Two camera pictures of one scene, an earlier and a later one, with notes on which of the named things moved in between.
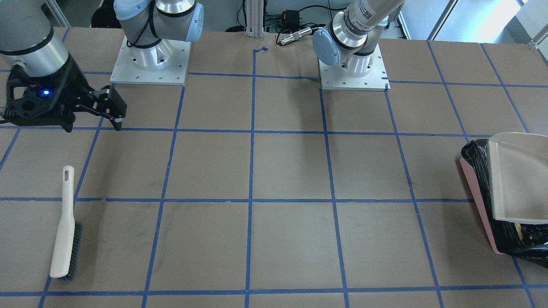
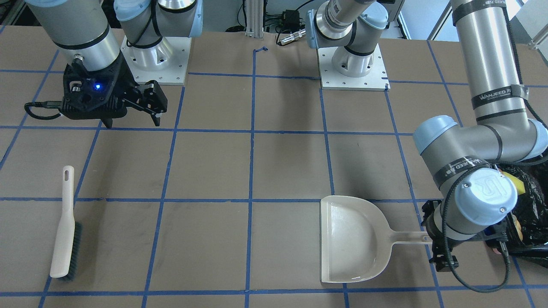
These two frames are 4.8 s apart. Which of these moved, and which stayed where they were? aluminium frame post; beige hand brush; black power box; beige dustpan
Moved: beige dustpan
Stayed: black power box; aluminium frame post; beige hand brush
